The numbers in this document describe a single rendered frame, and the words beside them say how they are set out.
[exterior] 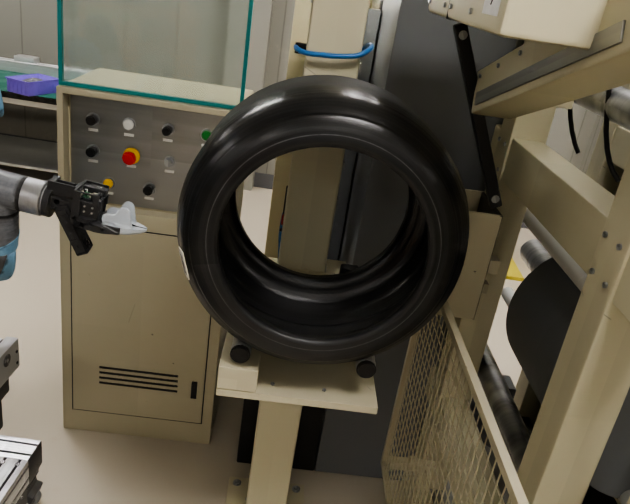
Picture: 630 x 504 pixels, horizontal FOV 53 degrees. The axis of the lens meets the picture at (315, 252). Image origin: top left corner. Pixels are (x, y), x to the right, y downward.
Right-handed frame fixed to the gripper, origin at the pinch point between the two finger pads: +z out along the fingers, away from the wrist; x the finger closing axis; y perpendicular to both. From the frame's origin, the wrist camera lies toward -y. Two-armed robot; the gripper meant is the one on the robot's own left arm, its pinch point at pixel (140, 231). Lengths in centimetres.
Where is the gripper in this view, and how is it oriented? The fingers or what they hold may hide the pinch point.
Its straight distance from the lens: 140.8
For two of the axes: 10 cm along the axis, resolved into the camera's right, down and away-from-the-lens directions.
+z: 9.6, 2.4, 1.1
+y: 2.6, -8.8, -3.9
